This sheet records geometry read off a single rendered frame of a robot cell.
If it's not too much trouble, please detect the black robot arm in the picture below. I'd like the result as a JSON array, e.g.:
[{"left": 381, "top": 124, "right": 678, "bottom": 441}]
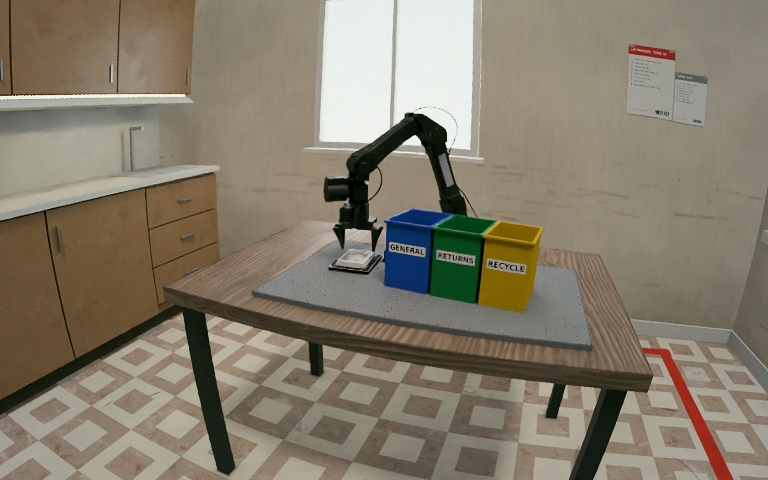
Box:
[{"left": 323, "top": 112, "right": 468, "bottom": 229}]

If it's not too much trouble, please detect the yellow open bin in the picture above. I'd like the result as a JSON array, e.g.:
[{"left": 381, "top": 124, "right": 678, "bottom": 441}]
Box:
[{"left": 478, "top": 221, "right": 543, "bottom": 313}]

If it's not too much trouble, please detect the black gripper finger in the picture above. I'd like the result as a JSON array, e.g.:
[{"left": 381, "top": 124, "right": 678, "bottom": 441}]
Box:
[
  {"left": 333, "top": 226, "right": 346, "bottom": 250},
  {"left": 371, "top": 226, "right": 383, "bottom": 252}
]

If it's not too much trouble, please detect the black rectangular frame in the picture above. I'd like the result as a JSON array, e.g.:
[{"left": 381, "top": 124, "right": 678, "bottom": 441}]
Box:
[{"left": 328, "top": 251, "right": 382, "bottom": 275}]

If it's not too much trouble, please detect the green bin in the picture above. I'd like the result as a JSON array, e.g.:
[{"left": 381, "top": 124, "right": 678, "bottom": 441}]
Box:
[{"left": 430, "top": 214, "right": 498, "bottom": 304}]

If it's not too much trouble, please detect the white well plate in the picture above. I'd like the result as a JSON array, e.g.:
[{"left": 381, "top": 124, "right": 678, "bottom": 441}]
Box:
[{"left": 336, "top": 249, "right": 375, "bottom": 268}]

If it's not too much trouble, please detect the blue bin labelled general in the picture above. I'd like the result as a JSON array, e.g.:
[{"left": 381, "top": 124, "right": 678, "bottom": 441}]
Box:
[{"left": 384, "top": 209, "right": 454, "bottom": 294}]

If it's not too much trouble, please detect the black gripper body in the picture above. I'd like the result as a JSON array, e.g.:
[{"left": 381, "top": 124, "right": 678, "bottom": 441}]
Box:
[{"left": 335, "top": 200, "right": 382, "bottom": 231}]

